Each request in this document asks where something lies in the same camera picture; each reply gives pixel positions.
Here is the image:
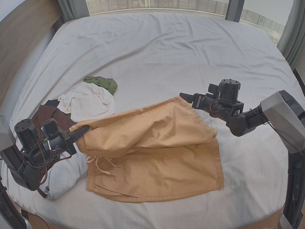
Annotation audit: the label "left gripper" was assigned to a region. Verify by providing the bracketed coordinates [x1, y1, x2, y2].
[46, 125, 90, 157]

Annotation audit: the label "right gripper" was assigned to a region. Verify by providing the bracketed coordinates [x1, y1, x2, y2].
[179, 92, 219, 117]

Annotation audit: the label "tan shorts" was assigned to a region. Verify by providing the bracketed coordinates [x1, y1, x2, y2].
[70, 96, 225, 204]

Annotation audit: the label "dark brown garment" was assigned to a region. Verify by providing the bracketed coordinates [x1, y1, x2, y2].
[31, 104, 77, 199]

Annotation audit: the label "white garment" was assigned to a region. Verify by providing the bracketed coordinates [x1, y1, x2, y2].
[57, 82, 116, 123]

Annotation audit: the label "pale blue-grey garment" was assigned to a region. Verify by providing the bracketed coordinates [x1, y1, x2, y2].
[46, 149, 89, 201]

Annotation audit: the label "bed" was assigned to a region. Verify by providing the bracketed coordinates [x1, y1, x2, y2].
[0, 0, 305, 229]

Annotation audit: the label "green garment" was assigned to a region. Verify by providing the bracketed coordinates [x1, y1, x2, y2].
[83, 76, 119, 97]

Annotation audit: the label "grey-green curtain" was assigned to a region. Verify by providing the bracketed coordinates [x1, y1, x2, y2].
[277, 0, 305, 67]
[51, 0, 91, 24]

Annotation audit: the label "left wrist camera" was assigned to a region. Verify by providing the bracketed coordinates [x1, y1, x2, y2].
[42, 118, 63, 140]

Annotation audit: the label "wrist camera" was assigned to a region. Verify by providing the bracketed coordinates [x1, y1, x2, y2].
[42, 118, 63, 140]
[207, 83, 221, 95]

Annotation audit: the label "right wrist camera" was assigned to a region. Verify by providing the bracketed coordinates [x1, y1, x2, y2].
[207, 83, 221, 95]

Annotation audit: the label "black cable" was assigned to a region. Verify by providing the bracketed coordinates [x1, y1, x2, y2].
[20, 208, 48, 229]

